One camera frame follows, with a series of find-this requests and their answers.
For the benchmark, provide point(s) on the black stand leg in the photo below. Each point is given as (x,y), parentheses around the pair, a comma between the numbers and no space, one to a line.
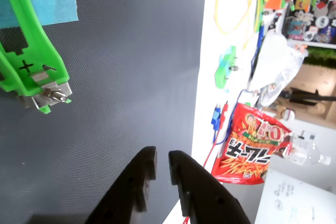
(302,98)

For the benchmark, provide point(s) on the red snack bag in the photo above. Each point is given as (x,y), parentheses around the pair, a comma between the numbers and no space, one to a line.
(246,155)

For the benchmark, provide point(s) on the small white ball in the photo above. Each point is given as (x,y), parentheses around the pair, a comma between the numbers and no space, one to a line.
(287,115)

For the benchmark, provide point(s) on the green artificial turf strip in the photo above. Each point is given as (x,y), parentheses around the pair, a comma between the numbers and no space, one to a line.
(321,57)

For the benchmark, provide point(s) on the white board with writing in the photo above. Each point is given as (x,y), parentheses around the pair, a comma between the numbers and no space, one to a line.
(294,197)

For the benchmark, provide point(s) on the green battery holder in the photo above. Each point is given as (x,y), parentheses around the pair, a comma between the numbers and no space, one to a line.
(34,37)

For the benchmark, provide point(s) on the dark grey textured mat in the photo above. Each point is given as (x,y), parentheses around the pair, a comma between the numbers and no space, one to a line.
(118,77)

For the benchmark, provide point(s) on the white plastic bag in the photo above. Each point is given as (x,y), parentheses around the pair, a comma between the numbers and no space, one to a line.
(275,58)

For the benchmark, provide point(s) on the sticker covered black panel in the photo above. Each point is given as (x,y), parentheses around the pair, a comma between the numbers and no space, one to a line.
(315,11)

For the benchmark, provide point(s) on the small green plastic block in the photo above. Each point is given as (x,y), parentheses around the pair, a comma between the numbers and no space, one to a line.
(223,75)

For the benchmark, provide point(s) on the clear plastic bottle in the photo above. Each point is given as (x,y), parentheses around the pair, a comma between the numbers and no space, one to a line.
(304,148)

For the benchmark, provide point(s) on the red alligator clip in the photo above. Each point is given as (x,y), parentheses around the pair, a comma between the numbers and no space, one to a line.
(224,113)

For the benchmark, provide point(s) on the long blue tape strip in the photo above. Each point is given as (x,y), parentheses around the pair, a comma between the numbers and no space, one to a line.
(55,3)

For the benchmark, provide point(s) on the short blue tape piece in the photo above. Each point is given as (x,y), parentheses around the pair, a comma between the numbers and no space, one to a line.
(225,60)

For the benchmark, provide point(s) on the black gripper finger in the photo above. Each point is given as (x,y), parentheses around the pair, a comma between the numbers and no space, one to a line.
(204,197)
(123,195)

